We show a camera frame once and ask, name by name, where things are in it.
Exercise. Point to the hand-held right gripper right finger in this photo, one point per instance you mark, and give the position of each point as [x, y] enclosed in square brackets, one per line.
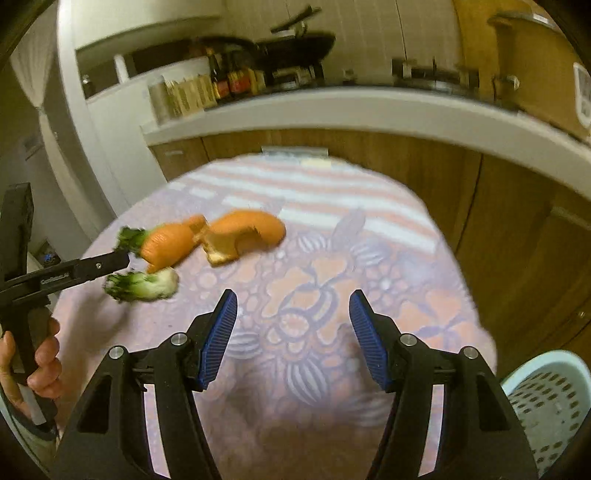
[369, 341]

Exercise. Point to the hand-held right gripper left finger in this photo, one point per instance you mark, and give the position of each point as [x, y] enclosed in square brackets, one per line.
[217, 341]

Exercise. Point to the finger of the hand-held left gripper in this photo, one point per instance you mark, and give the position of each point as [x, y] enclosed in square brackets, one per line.
[87, 270]

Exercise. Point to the green leafy vegetable stub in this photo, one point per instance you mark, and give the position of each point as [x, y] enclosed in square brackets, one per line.
[147, 285]

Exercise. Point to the carrot with green top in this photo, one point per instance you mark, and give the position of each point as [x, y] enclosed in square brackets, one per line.
[168, 244]

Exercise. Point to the curved orange vegetable piece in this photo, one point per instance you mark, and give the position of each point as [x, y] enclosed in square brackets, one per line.
[249, 228]

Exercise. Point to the light blue perforated basket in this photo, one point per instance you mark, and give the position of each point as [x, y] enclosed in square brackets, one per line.
[549, 406]

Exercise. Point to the person's left hand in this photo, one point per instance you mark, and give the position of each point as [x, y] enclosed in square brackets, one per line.
[48, 369]

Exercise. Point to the pink patterned tablecloth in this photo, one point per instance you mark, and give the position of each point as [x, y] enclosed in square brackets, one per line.
[300, 258]

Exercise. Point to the white curtain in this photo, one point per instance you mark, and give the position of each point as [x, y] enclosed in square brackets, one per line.
[32, 78]

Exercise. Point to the steel canister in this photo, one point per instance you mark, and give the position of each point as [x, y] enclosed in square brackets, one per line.
[159, 101]

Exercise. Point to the yellow slotted basket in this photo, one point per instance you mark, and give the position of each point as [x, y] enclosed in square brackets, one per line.
[191, 94]

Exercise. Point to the dark sauce bottle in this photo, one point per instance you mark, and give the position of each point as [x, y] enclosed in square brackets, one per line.
[220, 78]
[240, 82]

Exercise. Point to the white kitchen countertop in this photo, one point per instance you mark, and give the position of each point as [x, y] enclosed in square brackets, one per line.
[346, 108]

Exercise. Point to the black glass gas stove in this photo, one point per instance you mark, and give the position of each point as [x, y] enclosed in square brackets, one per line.
[369, 78]

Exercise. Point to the black wok with lid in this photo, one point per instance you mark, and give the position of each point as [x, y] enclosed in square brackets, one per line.
[300, 46]

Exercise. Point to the tan rice cooker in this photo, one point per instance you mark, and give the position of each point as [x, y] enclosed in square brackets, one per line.
[535, 69]

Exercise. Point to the wooden cutting board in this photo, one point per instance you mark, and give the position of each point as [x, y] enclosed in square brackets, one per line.
[471, 32]

